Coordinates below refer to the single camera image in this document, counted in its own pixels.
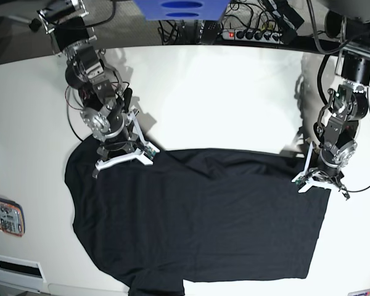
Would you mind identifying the sticker at bottom right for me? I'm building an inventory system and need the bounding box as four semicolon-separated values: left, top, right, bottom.
348;289;370;296

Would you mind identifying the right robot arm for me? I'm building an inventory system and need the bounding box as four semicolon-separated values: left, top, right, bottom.
38;1;160;178

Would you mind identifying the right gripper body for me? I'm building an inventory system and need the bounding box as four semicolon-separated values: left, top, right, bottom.
92;109;157;178

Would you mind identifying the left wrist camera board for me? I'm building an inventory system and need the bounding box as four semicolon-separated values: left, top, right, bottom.
291;173;306;187

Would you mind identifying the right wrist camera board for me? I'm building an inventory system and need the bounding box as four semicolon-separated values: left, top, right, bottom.
144;146;160;165

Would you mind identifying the orange framed device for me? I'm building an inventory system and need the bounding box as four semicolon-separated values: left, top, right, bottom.
0;197;25;237

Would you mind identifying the blue plastic box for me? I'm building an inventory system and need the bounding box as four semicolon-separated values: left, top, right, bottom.
134;0;230;21

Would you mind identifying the power strip with red switch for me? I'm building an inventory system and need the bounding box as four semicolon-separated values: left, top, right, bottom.
221;29;282;44

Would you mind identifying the black T-shirt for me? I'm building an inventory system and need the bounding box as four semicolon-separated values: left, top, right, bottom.
65;138;330;295

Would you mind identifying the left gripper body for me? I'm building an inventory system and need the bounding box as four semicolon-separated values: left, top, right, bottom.
298;141;350;200

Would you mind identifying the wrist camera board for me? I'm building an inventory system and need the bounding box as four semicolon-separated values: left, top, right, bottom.
144;146;160;165
291;173;306;187

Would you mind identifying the black caster wheel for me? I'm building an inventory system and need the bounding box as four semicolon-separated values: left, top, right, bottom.
28;18;42;32

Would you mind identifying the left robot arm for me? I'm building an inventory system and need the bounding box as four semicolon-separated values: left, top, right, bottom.
292;1;370;199

